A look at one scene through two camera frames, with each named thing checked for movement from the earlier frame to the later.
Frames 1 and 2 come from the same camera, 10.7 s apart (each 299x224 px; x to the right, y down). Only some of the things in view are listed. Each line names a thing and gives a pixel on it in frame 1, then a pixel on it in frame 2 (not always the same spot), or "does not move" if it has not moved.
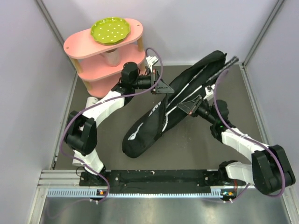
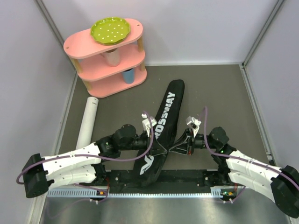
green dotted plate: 110,31 does not move
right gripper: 190,107 -> 185,144
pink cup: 113,57 does not move
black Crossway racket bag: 162,120 -> 147,169
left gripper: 161,87 -> 156,149
